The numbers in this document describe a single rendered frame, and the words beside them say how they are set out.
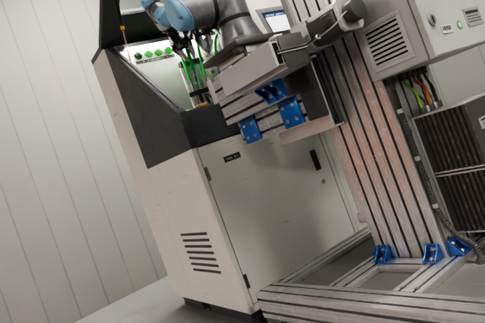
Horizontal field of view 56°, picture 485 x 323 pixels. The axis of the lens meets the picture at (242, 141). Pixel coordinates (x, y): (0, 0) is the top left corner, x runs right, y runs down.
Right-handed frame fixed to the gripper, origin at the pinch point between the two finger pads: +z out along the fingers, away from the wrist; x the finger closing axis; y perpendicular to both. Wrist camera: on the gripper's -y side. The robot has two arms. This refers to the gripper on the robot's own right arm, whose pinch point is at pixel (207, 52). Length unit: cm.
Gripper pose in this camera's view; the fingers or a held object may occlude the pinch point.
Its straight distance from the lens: 223.8
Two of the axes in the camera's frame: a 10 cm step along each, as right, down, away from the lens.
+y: 4.9, -2.0, -8.5
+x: 8.0, -2.8, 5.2
